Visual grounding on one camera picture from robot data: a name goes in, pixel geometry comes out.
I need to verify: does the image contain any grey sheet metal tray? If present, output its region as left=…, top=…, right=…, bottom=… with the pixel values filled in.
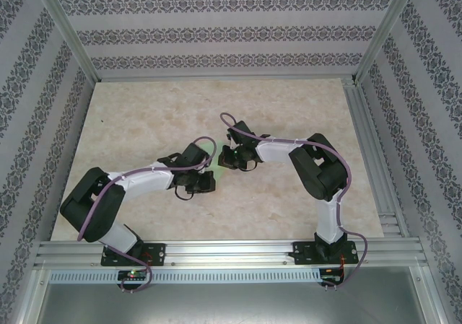
left=28, top=269, right=445, bottom=324

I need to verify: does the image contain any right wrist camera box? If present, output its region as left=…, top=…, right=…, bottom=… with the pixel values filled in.
left=226, top=121, right=256, bottom=146

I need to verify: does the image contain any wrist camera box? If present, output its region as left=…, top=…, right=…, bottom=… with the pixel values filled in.
left=179, top=141, right=209, bottom=168
left=226, top=121, right=256, bottom=146

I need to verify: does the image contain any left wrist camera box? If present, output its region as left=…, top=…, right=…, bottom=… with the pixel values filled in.
left=179, top=141, right=209, bottom=168

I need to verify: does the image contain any aluminium rear frame rail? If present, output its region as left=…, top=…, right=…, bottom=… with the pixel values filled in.
left=94, top=74, right=358, bottom=84

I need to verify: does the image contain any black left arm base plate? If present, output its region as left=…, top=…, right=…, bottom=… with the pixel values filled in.
left=100, top=242, right=167, bottom=267

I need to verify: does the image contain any slotted grey cable duct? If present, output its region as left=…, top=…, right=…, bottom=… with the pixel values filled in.
left=48, top=268, right=322, bottom=284

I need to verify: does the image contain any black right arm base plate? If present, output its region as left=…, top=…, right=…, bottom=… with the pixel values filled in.
left=292, top=240, right=359, bottom=266

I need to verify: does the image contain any aluminium side frame rail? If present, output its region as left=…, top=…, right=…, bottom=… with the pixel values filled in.
left=341, top=78, right=411, bottom=238

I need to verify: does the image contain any aluminium right rear frame post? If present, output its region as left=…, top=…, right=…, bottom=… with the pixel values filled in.
left=353, top=0, right=423, bottom=83

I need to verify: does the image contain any aluminium frame post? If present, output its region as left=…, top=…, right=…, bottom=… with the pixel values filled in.
left=34, top=0, right=100, bottom=83
left=353, top=0, right=423, bottom=83

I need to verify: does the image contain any aluminium left rear frame post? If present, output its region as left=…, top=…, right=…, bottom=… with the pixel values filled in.
left=34, top=0, right=100, bottom=83

